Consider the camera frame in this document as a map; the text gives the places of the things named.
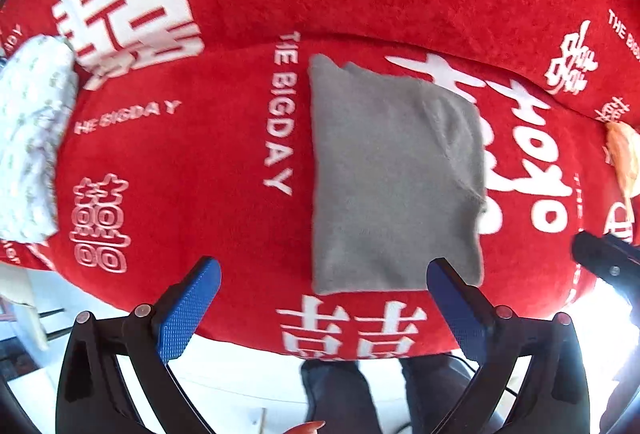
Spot grey knit sweater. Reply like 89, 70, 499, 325
309, 55, 486, 295

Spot person's legs in jeans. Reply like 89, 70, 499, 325
300, 354, 471, 433

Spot orange cloth item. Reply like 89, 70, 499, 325
605, 121, 639, 214

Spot white floral pillow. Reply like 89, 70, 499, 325
1, 35, 78, 243

